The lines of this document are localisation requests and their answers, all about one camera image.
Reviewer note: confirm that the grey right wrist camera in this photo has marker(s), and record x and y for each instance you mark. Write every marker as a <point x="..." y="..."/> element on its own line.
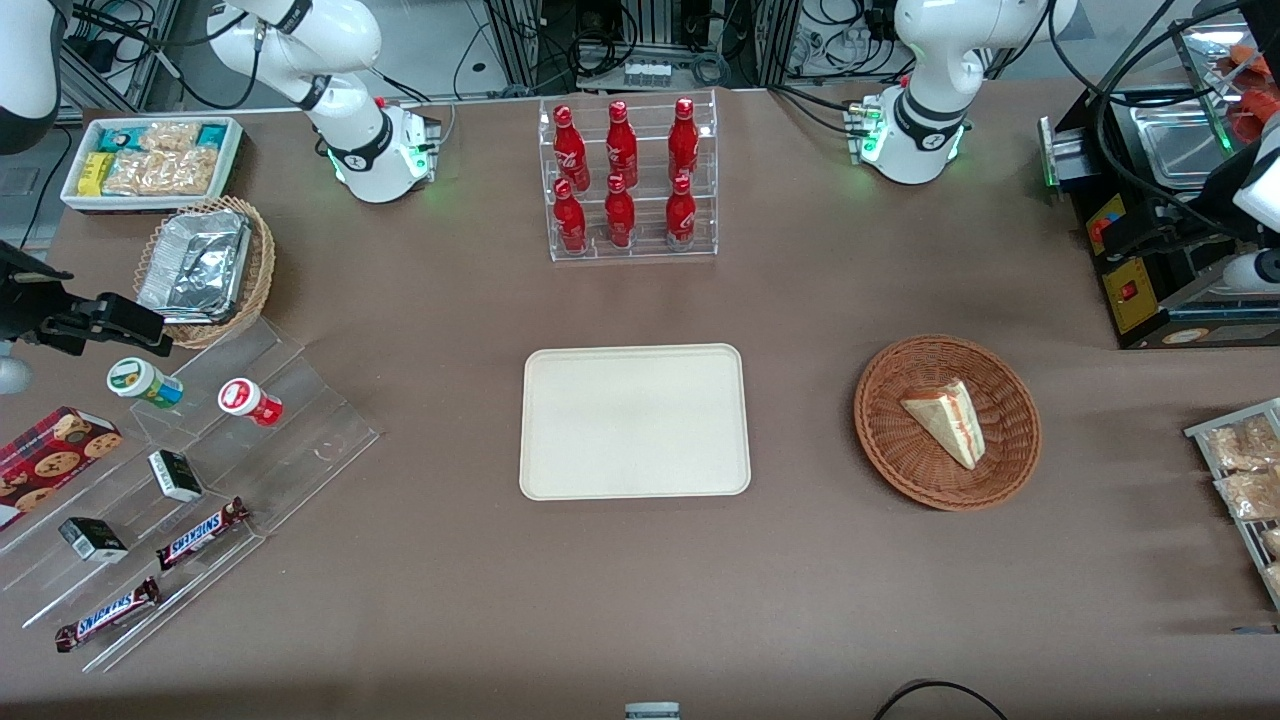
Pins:
<point x="10" y="375"/>

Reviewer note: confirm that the teal snack packet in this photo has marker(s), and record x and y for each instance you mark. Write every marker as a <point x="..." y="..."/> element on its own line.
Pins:
<point x="118" y="139"/>
<point x="212" y="135"/>

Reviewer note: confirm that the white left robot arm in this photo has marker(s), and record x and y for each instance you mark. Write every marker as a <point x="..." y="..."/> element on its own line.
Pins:
<point x="940" y="60"/>

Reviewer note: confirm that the clear acrylic stepped display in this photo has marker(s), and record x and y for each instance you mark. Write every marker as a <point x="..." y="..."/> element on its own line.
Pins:
<point x="300" y="430"/>

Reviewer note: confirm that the beige plastic tray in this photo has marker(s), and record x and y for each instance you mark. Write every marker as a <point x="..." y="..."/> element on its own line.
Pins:
<point x="635" y="420"/>

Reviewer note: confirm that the clear fried snack bag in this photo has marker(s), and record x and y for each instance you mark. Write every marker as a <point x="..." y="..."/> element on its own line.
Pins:
<point x="1245" y="445"/>
<point x="1250" y="495"/>

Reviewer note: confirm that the light wicker basket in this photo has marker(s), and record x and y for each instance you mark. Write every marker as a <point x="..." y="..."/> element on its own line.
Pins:
<point x="262" y="260"/>

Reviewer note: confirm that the black hot food display case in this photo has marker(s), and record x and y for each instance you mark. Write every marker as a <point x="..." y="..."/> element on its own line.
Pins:
<point x="1160" y="270"/>

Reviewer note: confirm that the white plastic bin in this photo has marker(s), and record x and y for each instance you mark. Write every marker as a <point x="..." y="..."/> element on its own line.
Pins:
<point x="150" y="203"/>

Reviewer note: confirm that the red tartan cookie box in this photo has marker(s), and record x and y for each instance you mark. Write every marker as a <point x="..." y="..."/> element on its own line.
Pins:
<point x="50" y="465"/>

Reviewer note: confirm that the small dark green box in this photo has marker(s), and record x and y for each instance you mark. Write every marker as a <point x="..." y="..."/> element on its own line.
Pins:
<point x="93" y="540"/>
<point x="175" y="476"/>

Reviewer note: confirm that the triangle sandwich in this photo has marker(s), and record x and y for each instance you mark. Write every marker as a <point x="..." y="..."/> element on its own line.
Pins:
<point x="950" y="420"/>

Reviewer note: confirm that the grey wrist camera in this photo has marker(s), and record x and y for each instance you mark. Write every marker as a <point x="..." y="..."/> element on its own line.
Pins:
<point x="10" y="375"/>
<point x="1255" y="272"/>

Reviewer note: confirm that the snickers chocolate bar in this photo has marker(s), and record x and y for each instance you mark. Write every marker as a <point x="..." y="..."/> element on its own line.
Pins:
<point x="108" y="615"/>
<point x="200" y="535"/>

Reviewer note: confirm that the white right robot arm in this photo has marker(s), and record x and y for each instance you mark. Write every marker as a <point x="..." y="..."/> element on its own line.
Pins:
<point x="340" y="40"/>

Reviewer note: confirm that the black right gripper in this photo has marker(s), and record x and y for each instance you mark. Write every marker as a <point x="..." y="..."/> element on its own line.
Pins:
<point x="22" y="303"/>

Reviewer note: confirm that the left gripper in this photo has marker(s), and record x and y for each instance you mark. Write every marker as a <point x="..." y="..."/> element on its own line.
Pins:
<point x="1166" y="226"/>

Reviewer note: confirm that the yellow snack packet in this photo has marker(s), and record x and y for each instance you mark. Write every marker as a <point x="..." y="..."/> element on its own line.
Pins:
<point x="95" y="175"/>

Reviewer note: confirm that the aluminium foil tray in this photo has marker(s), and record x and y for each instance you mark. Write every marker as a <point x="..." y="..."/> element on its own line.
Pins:
<point x="195" y="265"/>

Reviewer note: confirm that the clear puffed snack bag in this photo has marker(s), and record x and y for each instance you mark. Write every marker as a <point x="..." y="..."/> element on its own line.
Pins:
<point x="170" y="136"/>
<point x="165" y="172"/>

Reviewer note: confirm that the green lidded cup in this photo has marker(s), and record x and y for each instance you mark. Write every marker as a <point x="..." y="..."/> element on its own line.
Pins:
<point x="135" y="378"/>

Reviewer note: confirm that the tray of packaged snacks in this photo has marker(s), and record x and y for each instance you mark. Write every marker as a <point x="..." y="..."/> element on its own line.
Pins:
<point x="1235" y="500"/>

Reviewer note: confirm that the red lidded cup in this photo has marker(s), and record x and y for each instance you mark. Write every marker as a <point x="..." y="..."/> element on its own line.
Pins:
<point x="245" y="400"/>

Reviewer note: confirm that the clear acrylic bottle rack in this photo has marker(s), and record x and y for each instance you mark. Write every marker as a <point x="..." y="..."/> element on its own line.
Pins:
<point x="645" y="252"/>

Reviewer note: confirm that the white power strip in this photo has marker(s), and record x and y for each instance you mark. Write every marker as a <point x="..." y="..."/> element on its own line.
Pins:
<point x="647" y="73"/>

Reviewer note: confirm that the red cola bottle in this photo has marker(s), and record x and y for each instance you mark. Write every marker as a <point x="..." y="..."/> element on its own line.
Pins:
<point x="681" y="215"/>
<point x="570" y="220"/>
<point x="570" y="150"/>
<point x="620" y="215"/>
<point x="621" y="145"/>
<point x="683" y="140"/>

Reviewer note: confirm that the steel tray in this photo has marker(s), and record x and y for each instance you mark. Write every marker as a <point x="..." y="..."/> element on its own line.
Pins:
<point x="1180" y="145"/>

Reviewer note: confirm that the small grey device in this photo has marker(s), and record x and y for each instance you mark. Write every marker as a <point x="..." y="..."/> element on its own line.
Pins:
<point x="652" y="712"/>

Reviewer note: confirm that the brown wicker basket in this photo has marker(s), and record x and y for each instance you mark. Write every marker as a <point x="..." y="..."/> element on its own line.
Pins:
<point x="890" y="440"/>

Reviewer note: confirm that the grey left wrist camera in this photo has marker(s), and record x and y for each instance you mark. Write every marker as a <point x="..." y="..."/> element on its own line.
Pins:
<point x="1255" y="272"/>

